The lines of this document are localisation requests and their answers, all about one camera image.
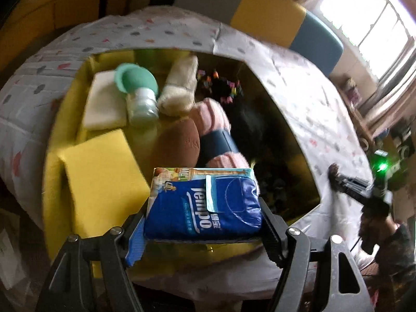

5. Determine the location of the pink rolled towel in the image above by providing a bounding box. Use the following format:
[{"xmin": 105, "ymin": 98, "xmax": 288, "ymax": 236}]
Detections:
[{"xmin": 189, "ymin": 98, "xmax": 250, "ymax": 168}]

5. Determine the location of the brown egg makeup sponge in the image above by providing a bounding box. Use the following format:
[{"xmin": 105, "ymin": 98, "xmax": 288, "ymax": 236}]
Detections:
[{"xmin": 151, "ymin": 118, "xmax": 200, "ymax": 168}]

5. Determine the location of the yellow sponge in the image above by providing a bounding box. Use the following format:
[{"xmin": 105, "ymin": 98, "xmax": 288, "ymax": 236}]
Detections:
[{"xmin": 59, "ymin": 129, "xmax": 150, "ymax": 238}]

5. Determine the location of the wooden side shelf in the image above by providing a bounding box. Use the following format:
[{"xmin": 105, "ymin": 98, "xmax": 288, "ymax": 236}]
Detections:
[{"xmin": 336, "ymin": 77, "xmax": 389, "ymax": 155}]

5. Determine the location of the green powder puff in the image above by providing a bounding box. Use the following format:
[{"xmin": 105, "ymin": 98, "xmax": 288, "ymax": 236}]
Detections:
[{"xmin": 114, "ymin": 63, "xmax": 159, "ymax": 127}]

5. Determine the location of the patterned white tablecloth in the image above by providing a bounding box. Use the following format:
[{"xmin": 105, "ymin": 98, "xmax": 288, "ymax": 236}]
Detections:
[{"xmin": 0, "ymin": 5, "xmax": 374, "ymax": 300}]

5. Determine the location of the cream mesh cloth bundle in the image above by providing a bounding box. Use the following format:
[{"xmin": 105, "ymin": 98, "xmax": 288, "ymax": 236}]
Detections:
[{"xmin": 157, "ymin": 55, "xmax": 198, "ymax": 117}]

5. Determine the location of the grey yellow blue sofa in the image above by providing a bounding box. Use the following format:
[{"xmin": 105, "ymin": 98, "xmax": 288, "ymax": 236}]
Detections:
[{"xmin": 173, "ymin": 0, "xmax": 343, "ymax": 76}]

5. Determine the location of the gold metal tin box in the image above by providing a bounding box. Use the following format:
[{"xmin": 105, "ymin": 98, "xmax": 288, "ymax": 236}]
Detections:
[{"xmin": 42, "ymin": 49, "xmax": 320, "ymax": 258}]

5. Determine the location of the black patterned hair item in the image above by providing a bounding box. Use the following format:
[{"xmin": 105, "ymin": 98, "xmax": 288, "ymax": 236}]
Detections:
[{"xmin": 196, "ymin": 69, "xmax": 243, "ymax": 104}]

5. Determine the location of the white sponge block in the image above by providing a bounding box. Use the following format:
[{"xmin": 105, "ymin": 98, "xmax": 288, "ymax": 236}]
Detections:
[{"xmin": 82, "ymin": 70, "xmax": 128, "ymax": 130}]

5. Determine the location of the blue Tempo tissue pack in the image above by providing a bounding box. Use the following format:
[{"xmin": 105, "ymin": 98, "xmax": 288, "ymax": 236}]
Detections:
[{"xmin": 144, "ymin": 168, "xmax": 262, "ymax": 244}]

